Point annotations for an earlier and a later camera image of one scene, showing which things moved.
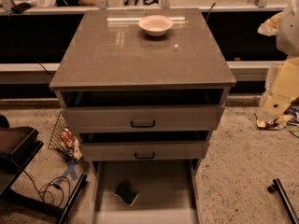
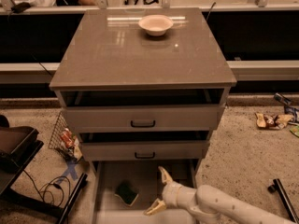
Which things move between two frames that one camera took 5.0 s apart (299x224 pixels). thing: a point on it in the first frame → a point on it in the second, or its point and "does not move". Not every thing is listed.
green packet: [294, 130] does not move
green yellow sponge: [126, 192] does not move
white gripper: [289, 32] → [169, 192]
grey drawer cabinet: [145, 89] does not move
